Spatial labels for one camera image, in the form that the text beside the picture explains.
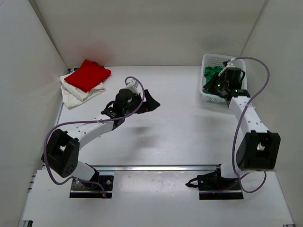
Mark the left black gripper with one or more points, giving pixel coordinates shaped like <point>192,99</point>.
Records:
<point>149,105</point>

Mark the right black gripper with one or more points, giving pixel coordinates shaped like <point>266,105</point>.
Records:
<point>210,87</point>

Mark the red t shirt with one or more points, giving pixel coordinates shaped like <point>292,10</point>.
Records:
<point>88,76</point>

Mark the white t shirt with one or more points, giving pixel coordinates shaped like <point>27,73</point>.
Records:
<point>73,97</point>

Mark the green t shirt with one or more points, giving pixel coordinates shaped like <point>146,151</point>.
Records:
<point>210,71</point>

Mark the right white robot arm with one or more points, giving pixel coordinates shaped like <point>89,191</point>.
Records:
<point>259,147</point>

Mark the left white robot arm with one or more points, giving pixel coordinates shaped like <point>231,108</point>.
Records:
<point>61,151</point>

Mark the white plastic basket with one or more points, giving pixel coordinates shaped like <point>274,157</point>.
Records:
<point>224,62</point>

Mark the aluminium rail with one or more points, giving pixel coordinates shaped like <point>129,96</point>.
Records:
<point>157,168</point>

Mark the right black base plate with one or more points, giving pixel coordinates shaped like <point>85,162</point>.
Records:
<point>213,187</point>

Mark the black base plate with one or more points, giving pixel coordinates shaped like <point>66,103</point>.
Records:
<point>213,187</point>
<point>93,191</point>

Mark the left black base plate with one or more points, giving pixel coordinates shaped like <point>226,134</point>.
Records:
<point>93,191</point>

